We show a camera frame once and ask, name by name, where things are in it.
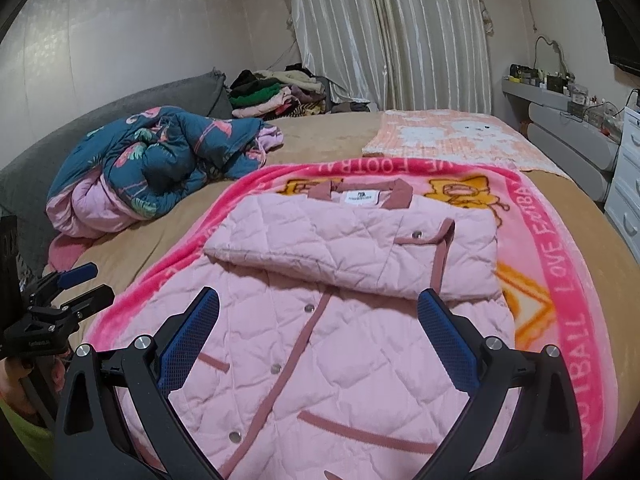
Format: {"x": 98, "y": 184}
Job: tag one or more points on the white gooseneck lamp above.
{"x": 542, "y": 40}

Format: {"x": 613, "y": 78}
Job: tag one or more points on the white drawer cabinet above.
{"x": 627, "y": 180}

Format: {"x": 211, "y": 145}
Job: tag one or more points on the black flat-screen television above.
{"x": 622, "y": 35}

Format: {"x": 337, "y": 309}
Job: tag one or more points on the bed with tan sheet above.
{"x": 325, "y": 135}

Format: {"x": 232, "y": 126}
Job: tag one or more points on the person's left hand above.
{"x": 14, "y": 376}

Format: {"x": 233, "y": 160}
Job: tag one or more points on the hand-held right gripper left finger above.
{"x": 192, "y": 340}

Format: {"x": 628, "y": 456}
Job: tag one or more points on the pink quilted jacket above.
{"x": 360, "y": 260}

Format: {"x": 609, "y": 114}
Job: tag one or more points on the dark pink cloth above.
{"x": 65, "y": 255}

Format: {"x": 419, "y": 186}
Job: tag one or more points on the pile of assorted clothes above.
{"x": 270, "y": 92}

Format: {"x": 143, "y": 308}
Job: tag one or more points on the blue flamingo-print duvet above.
{"x": 165, "y": 160}

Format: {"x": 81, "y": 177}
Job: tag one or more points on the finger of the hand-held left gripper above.
{"x": 80, "y": 272}
{"x": 90, "y": 297}

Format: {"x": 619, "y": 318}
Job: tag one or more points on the peach printed blanket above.
{"x": 450, "y": 140}

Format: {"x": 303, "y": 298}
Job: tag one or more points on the white satin curtain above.
{"x": 390, "y": 35}

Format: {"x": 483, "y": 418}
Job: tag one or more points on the pink printed blanket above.
{"x": 560, "y": 270}

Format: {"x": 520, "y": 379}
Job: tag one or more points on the grey dressing desk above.
{"x": 565, "y": 132}

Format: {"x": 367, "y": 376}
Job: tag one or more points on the wall shelf with clutter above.
{"x": 555, "y": 82}

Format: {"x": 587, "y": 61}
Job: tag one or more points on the grey padded headboard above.
{"x": 100, "y": 110}

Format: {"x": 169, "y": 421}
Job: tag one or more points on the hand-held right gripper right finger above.
{"x": 447, "y": 340}

